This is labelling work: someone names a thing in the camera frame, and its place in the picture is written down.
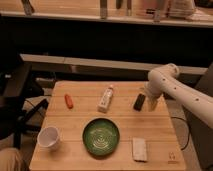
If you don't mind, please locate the white sponge block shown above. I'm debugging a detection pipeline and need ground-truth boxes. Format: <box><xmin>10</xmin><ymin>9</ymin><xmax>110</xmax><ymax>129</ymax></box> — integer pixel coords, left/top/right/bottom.
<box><xmin>132</xmin><ymin>138</ymin><xmax>147</xmax><ymax>162</ymax></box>

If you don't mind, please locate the black eraser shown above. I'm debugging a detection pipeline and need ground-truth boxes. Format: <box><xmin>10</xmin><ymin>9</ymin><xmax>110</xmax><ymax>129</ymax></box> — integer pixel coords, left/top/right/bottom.
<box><xmin>133</xmin><ymin>94</ymin><xmax>146</xmax><ymax>111</ymax></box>

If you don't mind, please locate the grey metal bench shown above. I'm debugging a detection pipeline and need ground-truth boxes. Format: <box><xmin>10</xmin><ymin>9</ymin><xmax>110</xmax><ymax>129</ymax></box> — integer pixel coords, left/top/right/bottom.
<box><xmin>19</xmin><ymin>53</ymin><xmax>208</xmax><ymax>82</ymax></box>

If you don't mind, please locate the black office chair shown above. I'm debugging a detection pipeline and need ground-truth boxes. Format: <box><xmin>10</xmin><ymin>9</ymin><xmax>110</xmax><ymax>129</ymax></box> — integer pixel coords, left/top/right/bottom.
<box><xmin>0</xmin><ymin>64</ymin><xmax>48</xmax><ymax>149</ymax></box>

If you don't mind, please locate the white ceramic cup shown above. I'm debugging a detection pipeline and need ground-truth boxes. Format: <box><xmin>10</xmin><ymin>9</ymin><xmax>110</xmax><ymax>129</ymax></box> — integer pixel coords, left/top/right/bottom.
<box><xmin>37</xmin><ymin>126</ymin><xmax>60</xmax><ymax>150</ymax></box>

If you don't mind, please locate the black cable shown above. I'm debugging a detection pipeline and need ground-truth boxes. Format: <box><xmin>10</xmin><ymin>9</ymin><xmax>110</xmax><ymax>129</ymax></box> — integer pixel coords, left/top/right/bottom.
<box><xmin>171</xmin><ymin>115</ymin><xmax>191</xmax><ymax>151</ymax></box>

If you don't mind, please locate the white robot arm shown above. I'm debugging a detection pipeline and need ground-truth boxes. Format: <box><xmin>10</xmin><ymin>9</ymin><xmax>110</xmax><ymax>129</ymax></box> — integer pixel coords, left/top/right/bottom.
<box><xmin>144</xmin><ymin>63</ymin><xmax>213</xmax><ymax>129</ymax></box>

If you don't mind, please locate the white glue bottle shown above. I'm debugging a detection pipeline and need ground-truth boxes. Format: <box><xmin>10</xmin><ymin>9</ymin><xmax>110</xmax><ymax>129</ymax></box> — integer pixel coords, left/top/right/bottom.
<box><xmin>97</xmin><ymin>85</ymin><xmax>114</xmax><ymax>113</ymax></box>

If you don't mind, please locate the green ceramic plate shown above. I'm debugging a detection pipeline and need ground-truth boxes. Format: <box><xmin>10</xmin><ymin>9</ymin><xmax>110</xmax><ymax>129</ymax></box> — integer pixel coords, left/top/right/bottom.
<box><xmin>82</xmin><ymin>118</ymin><xmax>120</xmax><ymax>157</ymax></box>

